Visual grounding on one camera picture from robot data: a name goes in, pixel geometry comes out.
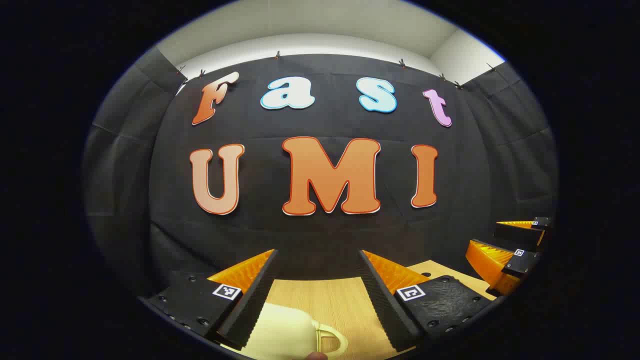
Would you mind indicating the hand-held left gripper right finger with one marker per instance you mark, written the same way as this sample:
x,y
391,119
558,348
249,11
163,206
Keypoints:
x,y
387,305

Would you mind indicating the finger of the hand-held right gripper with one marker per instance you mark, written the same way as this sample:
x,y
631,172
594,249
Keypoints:
x,y
517,235
522,264

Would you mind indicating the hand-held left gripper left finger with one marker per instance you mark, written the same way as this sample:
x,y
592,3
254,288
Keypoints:
x,y
250,305

